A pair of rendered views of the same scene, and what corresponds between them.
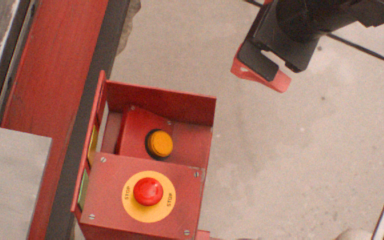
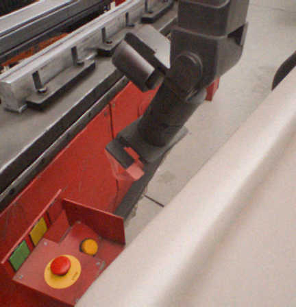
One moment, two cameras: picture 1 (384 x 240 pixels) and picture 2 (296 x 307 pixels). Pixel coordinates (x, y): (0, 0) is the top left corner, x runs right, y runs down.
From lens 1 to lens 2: 0.45 m
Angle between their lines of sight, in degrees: 27
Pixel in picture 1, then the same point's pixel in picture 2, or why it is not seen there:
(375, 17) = (184, 79)
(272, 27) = (132, 130)
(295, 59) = (144, 153)
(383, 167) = not seen: outside the picture
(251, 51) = (116, 145)
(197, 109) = (114, 228)
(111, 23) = not seen: hidden behind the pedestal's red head
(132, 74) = not seen: hidden behind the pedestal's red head
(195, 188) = (94, 272)
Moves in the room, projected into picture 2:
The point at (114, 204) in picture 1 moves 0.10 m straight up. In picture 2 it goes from (39, 271) to (26, 243)
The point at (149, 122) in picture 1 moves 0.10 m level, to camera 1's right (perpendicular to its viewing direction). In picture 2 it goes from (86, 233) to (126, 243)
